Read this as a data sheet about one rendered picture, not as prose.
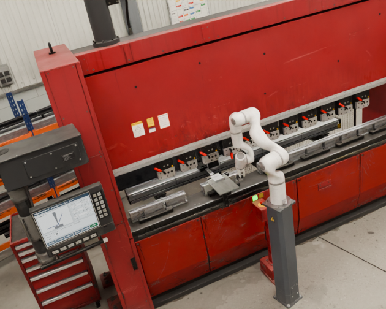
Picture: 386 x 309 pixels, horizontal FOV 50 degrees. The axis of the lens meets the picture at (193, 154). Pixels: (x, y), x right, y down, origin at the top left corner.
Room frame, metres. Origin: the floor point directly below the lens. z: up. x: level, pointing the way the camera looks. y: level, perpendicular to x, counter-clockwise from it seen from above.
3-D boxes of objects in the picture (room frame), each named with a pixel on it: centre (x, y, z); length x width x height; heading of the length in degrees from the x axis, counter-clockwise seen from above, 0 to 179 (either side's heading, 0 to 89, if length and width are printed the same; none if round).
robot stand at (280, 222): (2.56, -0.56, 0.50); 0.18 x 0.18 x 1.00; 32
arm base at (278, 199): (2.56, -0.56, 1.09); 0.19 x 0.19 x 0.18
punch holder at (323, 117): (3.46, -1.27, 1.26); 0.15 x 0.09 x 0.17; 107
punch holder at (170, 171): (2.99, 0.25, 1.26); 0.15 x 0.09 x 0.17; 107
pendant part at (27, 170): (2.31, 0.91, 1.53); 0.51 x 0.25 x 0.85; 112
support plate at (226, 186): (2.97, -0.20, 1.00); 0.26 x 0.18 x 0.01; 17
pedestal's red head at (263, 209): (2.91, -0.53, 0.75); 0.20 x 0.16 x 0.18; 109
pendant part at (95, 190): (2.25, 0.83, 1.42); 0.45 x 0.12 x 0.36; 112
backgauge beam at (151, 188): (3.52, -0.44, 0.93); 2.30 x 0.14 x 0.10; 107
